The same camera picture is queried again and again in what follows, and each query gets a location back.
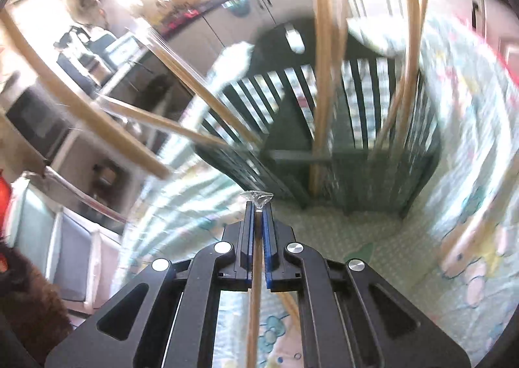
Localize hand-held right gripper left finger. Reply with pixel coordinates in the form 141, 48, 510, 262
44, 202, 257, 368

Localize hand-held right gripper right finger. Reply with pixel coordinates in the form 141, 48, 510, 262
261, 202, 473, 368

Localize single bamboo chopstick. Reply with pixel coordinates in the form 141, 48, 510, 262
241, 190, 273, 368

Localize green plastic utensil basket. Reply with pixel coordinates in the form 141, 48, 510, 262
195, 23, 442, 218

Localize straight bamboo chopstick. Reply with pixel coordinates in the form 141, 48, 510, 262
0, 9, 173, 181
97, 94, 234, 150

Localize plastic-wrapped bamboo chopstick pair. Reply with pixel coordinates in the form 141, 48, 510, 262
306, 0, 350, 195
134, 25, 264, 147

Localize curved bamboo chopstick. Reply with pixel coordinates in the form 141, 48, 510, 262
393, 0, 430, 147
373, 0, 418, 153

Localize grey storage drawers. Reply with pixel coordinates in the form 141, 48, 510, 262
8, 177, 127, 317

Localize cartoon printed tablecloth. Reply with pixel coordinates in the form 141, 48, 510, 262
117, 11, 519, 368

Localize light blue storage box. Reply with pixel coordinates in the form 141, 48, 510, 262
104, 32, 143, 65

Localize dark brown furry cloth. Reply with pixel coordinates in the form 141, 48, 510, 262
0, 246, 74, 365

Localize teal hanging bin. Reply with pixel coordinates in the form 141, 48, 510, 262
226, 0, 251, 18

